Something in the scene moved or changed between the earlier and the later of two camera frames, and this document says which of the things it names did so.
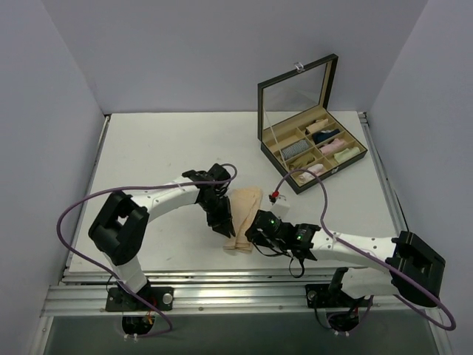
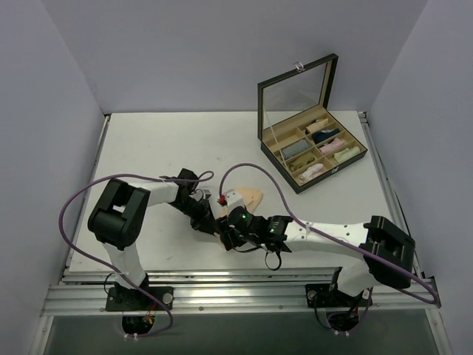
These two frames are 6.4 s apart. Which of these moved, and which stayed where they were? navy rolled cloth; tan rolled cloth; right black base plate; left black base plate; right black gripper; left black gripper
Moved: left black gripper; right black gripper
Stayed: right black base plate; navy rolled cloth; left black base plate; tan rolled cloth
